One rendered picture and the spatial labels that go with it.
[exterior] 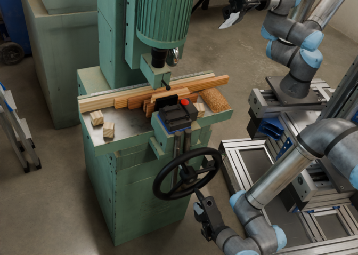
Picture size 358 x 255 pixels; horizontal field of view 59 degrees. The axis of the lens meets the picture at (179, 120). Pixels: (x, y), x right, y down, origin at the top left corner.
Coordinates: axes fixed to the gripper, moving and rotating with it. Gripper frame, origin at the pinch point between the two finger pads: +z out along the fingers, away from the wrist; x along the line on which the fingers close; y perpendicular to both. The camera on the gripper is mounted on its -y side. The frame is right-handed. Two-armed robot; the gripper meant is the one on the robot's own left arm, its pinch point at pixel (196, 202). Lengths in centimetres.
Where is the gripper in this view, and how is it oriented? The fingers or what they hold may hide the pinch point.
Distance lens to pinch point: 128.9
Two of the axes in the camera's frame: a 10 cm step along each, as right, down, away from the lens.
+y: 1.4, 9.2, 3.6
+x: 9.0, -2.7, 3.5
